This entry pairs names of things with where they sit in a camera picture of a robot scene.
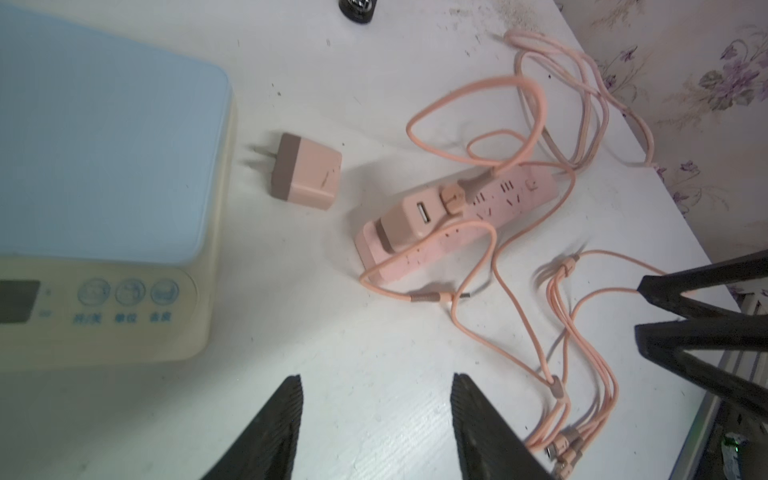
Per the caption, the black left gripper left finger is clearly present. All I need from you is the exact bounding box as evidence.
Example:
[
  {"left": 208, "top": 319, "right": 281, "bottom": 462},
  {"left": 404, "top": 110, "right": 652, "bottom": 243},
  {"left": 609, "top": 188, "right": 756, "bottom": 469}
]
[{"left": 203, "top": 375, "right": 304, "bottom": 480}]

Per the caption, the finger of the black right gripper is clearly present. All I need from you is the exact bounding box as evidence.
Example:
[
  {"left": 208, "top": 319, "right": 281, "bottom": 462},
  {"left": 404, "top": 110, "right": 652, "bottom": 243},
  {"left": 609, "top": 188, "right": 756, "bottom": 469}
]
[
  {"left": 637, "top": 248, "right": 768, "bottom": 319},
  {"left": 635, "top": 314, "right": 767, "bottom": 421}
]

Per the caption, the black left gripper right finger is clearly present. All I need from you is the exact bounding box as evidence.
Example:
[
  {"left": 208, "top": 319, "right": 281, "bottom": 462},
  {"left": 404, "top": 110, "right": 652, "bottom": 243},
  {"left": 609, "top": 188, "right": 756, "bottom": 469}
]
[{"left": 450, "top": 373, "right": 551, "bottom": 480}]

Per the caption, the pink power strip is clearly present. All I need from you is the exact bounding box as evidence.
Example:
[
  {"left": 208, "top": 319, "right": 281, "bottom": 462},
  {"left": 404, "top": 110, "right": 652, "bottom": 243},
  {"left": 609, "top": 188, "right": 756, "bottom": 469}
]
[{"left": 353, "top": 163, "right": 560, "bottom": 286}]

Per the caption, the pink USB charger adapter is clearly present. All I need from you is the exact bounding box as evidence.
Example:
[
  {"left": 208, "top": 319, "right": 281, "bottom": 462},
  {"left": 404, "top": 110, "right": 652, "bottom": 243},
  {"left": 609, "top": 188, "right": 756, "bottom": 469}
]
[{"left": 376, "top": 187, "right": 448, "bottom": 254}]

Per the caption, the far blue kitchen scale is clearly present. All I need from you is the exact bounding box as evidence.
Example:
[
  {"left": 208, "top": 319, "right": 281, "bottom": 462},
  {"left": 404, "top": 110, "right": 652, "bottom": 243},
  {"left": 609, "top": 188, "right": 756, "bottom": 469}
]
[{"left": 1, "top": 4, "right": 237, "bottom": 371}]

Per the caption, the black stapler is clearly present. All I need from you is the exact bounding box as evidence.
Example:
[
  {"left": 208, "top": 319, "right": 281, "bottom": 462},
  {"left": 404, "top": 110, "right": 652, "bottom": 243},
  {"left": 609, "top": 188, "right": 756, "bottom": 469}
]
[{"left": 338, "top": 0, "right": 377, "bottom": 24}]

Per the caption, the aluminium mounting rail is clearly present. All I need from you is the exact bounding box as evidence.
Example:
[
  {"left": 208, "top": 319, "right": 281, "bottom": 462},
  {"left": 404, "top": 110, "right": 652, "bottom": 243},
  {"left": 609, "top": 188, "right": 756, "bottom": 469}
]
[{"left": 669, "top": 287, "right": 767, "bottom": 479}]

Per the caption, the pink power strip cord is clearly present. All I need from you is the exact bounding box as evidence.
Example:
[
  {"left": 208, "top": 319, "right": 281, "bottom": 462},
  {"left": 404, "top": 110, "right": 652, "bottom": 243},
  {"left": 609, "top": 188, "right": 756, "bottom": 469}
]
[{"left": 502, "top": 29, "right": 658, "bottom": 181}]

